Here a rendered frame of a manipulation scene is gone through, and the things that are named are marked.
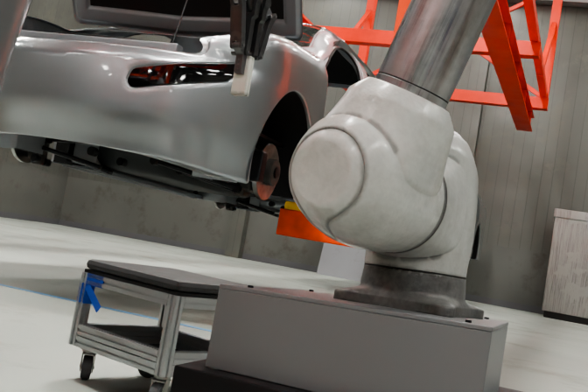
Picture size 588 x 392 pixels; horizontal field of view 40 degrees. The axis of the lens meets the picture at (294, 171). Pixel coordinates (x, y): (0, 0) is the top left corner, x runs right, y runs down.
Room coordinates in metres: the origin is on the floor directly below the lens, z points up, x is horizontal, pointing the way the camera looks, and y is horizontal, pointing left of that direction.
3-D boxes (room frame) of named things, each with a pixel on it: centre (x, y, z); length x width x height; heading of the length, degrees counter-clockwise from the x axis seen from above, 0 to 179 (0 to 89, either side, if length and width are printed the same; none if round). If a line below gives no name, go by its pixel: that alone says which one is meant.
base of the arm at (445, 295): (1.24, -0.22, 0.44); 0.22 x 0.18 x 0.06; 150
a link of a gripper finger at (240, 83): (1.39, 0.12, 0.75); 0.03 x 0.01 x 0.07; 60
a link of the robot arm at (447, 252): (1.22, -0.20, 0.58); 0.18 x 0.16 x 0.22; 147
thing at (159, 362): (2.31, 0.28, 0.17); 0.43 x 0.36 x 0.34; 50
